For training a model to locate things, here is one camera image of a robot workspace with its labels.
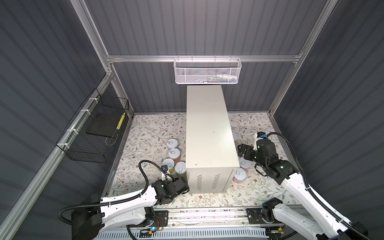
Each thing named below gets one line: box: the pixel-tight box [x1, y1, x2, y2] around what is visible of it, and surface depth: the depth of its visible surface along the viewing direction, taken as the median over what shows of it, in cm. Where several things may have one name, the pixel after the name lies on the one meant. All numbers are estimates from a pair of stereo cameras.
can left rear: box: [166, 138, 179, 149], surface depth 98 cm
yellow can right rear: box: [232, 132, 239, 142], surface depth 103 cm
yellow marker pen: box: [116, 112, 126, 130], surface depth 80 cm
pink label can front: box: [232, 167, 247, 183], surface depth 85 cm
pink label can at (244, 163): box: [239, 157, 252, 172], surface depth 87 cm
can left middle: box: [162, 158, 176, 175], surface depth 88 cm
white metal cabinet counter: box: [185, 84, 240, 194], surface depth 72 cm
